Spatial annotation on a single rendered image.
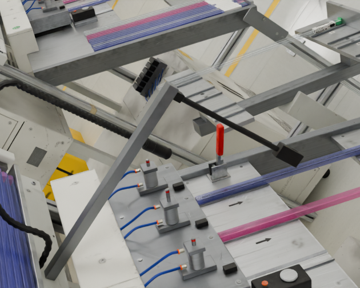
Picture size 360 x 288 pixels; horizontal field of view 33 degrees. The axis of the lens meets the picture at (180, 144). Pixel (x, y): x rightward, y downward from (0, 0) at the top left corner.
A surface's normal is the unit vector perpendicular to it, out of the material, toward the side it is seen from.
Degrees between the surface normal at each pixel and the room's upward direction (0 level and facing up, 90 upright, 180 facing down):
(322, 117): 90
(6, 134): 90
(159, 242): 48
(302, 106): 90
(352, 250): 0
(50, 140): 90
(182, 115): 0
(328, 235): 0
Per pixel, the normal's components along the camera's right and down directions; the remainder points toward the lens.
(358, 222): -0.78, -0.37
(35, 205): 0.54, -0.81
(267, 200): -0.12, -0.85
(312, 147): 0.33, 0.46
